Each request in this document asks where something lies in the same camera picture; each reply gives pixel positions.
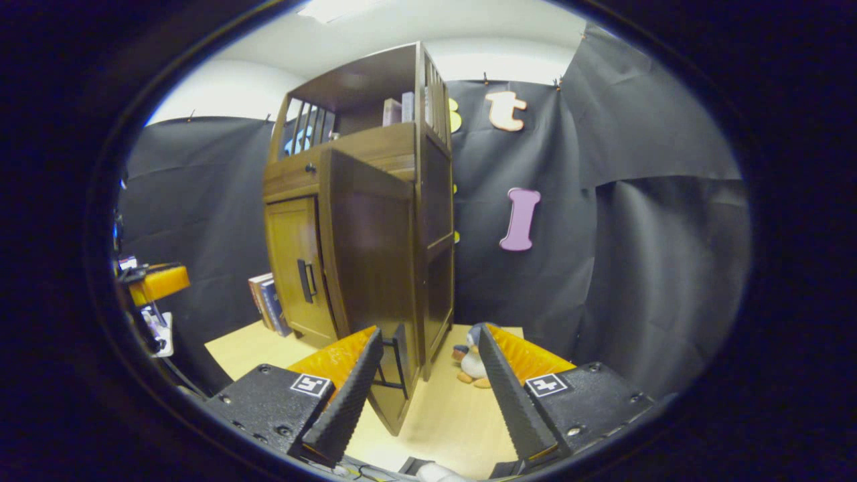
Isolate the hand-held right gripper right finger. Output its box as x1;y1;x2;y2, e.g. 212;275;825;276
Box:
477;323;657;463

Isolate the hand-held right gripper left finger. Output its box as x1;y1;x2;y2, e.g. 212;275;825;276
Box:
201;326;386;468

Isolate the black door handle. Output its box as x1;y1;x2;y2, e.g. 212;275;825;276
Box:
297;259;319;305
372;323;410;401

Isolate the wooden shoe cabinet door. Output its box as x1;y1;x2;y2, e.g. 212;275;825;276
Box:
264;196;339;349
318;147;424;437

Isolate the wooden double-door shoe cabinet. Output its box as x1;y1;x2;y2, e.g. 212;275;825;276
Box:
262;42;457;437

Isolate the penguin plush toy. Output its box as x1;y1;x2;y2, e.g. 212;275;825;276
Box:
451;323;499;390

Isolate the brown book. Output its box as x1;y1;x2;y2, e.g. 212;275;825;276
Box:
254;276;279;333

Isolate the blue book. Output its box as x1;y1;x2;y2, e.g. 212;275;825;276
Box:
261;279;293;337

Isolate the black backdrop cloth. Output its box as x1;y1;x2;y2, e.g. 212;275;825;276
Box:
115;23;754;402

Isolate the wooden drawer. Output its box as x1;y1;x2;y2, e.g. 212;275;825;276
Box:
263;123;417;203

